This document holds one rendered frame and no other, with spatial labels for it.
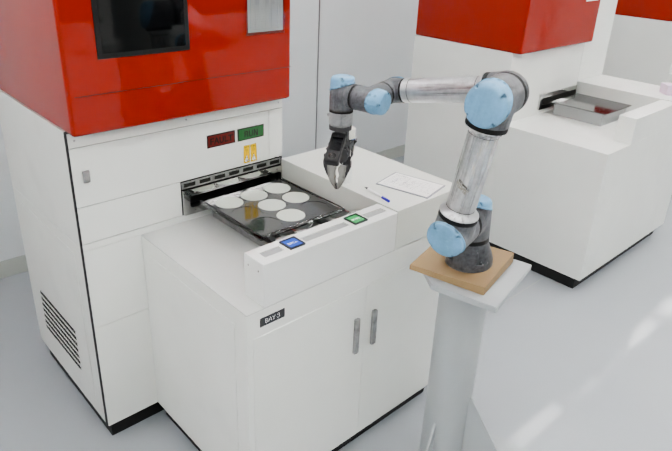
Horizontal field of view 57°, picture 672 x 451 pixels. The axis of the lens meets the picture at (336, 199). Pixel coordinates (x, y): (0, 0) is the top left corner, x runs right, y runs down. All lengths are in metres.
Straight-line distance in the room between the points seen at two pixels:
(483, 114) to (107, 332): 1.49
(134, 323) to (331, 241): 0.87
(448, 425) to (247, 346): 0.85
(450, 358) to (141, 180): 1.19
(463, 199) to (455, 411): 0.85
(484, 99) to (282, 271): 0.72
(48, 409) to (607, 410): 2.30
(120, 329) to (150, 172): 0.58
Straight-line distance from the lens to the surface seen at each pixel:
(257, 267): 1.74
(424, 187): 2.25
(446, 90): 1.83
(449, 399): 2.26
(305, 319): 1.93
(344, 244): 1.91
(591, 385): 3.07
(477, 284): 1.93
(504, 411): 2.80
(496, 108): 1.60
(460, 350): 2.14
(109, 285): 2.26
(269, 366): 1.92
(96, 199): 2.11
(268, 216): 2.13
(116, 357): 2.43
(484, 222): 1.91
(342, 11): 4.59
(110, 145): 2.08
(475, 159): 1.69
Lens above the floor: 1.82
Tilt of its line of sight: 24 degrees down
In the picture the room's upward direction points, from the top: 2 degrees clockwise
